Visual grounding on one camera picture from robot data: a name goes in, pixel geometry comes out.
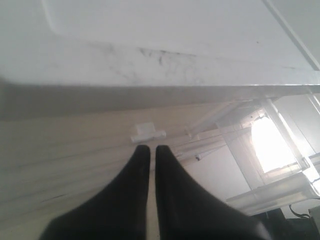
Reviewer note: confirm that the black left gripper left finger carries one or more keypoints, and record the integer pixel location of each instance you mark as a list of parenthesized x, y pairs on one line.
[(117, 212)]

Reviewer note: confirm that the clear drawer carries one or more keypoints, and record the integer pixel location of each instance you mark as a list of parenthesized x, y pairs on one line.
[(272, 148), (52, 164)]

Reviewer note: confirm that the white plastic drawer cabinet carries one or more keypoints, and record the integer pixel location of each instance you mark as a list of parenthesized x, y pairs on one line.
[(44, 74)]

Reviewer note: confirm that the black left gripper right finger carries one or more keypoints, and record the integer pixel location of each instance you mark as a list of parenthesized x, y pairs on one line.
[(186, 211)]

